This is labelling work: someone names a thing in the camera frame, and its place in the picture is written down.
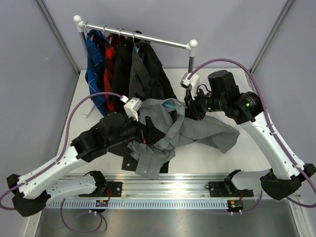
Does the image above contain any slotted cable duct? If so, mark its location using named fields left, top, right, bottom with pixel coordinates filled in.
left=47, top=199, right=228, bottom=210

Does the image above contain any metal clothes rack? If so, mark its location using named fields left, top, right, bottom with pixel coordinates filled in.
left=73, top=15, right=198, bottom=117

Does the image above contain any grey shirt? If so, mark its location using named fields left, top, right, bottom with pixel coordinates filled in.
left=136, top=99, right=239, bottom=180

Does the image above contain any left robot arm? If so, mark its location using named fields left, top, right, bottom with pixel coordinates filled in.
left=6, top=113, right=165, bottom=217

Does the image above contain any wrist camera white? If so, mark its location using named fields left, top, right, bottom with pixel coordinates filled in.
left=120, top=96, right=143, bottom=122
left=180, top=73, right=200, bottom=100

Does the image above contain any teal hanger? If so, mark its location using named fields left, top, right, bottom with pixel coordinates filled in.
left=162, top=102, right=187, bottom=110

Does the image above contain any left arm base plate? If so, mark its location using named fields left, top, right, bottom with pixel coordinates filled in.
left=79, top=181, right=123, bottom=198

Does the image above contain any dark pinstripe hanging shirt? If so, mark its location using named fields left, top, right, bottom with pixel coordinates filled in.
left=129, top=42, right=177, bottom=101

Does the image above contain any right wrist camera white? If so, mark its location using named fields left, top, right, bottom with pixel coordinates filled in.
left=180, top=73, right=200, bottom=100

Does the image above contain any blue shirt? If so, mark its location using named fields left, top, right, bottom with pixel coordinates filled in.
left=85, top=30, right=109, bottom=117

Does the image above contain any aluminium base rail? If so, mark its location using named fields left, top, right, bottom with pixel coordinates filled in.
left=46, top=174, right=302, bottom=198

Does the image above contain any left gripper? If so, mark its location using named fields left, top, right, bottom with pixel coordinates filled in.
left=107, top=111, right=165, bottom=148

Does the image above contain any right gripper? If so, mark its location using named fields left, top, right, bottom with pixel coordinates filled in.
left=182, top=87, right=226, bottom=120

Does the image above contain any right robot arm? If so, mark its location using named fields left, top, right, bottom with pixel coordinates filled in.
left=180, top=70, right=316, bottom=200

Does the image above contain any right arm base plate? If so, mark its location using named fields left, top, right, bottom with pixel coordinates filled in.
left=204, top=181, right=254, bottom=198

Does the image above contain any red plaid shirt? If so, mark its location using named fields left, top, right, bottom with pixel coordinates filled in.
left=104, top=34, right=122, bottom=112

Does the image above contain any purple cable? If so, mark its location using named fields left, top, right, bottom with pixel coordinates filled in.
left=0, top=92, right=128, bottom=210
left=189, top=58, right=316, bottom=207

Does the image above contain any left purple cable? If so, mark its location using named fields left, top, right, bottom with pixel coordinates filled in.
left=0, top=92, right=128, bottom=210

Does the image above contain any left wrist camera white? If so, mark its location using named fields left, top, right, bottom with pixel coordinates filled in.
left=120, top=96, right=143, bottom=122

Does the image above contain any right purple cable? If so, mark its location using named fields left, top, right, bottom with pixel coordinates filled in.
left=189, top=58, right=316, bottom=207

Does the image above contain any black hanging shirt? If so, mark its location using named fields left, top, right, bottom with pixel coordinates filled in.
left=111, top=35, right=134, bottom=97

